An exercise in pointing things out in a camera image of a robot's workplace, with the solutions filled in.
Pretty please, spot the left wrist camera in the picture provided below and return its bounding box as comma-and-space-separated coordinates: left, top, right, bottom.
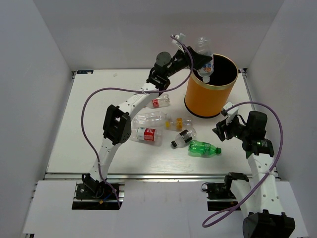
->
171, 33, 186, 52

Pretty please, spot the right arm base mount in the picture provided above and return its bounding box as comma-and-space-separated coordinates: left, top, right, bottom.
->
201, 182, 238, 211

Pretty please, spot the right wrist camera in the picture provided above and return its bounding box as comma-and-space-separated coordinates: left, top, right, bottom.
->
221, 102, 238, 125

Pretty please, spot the large clear unlabelled bottle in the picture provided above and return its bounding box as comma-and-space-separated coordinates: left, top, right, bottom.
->
132, 111, 170, 128

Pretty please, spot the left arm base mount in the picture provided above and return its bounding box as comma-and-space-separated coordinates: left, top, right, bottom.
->
72, 183, 120, 211

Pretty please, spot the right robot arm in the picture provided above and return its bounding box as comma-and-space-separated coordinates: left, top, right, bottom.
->
213, 111, 295, 238

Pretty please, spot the blue-label clear bottle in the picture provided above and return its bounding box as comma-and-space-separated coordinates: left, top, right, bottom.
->
195, 37, 214, 83

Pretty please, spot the black-cap black-label bottle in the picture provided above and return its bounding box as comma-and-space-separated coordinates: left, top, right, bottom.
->
171, 128, 197, 149

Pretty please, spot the purple cable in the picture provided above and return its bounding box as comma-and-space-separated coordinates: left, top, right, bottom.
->
81, 34, 195, 208
202, 101, 283, 228

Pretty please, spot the green plastic bottle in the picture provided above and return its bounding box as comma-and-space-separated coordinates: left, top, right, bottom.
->
188, 140, 222, 157

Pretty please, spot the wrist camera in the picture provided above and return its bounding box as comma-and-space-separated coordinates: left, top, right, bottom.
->
221, 102, 238, 125
171, 33, 186, 52

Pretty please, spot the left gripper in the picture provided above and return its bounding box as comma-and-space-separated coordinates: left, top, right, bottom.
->
165, 44, 213, 78

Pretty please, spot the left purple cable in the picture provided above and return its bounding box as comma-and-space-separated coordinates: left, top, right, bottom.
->
81, 34, 195, 208

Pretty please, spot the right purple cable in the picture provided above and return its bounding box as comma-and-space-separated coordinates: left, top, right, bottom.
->
202, 101, 283, 228

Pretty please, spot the large red-label clear bottle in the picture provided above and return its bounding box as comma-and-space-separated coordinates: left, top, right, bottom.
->
129, 127, 162, 146

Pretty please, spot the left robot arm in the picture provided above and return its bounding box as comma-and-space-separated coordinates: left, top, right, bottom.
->
82, 47, 212, 198

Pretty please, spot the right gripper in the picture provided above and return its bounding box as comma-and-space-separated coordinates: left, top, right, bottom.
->
212, 114, 250, 141

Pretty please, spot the small red-label clear bottle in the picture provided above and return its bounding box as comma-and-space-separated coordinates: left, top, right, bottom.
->
146, 94, 170, 109

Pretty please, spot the yellow-cap orange-label bottle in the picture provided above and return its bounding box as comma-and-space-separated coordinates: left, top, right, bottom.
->
165, 116, 193, 131

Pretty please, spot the blue table sticker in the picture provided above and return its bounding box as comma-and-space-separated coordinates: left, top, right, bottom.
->
76, 70, 94, 74

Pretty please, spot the orange cylindrical bin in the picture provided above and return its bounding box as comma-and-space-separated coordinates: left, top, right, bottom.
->
184, 54, 238, 119

